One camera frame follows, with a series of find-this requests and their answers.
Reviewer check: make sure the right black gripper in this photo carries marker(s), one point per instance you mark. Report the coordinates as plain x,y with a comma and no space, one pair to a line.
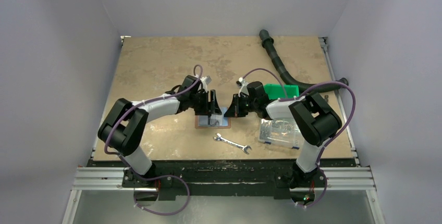
240,101

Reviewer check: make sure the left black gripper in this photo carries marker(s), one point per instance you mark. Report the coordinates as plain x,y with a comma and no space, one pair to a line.
205,110

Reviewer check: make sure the brown leather card holder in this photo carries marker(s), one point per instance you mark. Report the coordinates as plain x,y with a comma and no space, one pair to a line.
213,121

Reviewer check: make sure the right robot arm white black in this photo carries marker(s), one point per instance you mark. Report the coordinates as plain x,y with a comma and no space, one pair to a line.
316,120

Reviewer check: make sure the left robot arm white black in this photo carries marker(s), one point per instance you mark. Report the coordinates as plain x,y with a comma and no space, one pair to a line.
123,127

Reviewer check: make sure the silver open-end wrench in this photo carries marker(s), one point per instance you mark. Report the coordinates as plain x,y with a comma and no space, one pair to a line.
244,148

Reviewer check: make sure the green plastic bin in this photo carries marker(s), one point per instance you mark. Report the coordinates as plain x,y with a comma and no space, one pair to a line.
275,91

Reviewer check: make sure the clear plastic screw box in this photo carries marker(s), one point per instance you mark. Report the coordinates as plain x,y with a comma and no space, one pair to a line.
281,132

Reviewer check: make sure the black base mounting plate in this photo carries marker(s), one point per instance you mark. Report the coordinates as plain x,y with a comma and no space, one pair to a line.
254,178

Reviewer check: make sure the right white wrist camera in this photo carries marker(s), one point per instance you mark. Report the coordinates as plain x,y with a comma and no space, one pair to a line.
242,84

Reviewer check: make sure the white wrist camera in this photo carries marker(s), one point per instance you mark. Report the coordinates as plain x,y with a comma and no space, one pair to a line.
205,81
242,84

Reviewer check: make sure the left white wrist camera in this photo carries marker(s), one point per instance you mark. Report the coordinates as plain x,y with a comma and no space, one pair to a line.
205,81

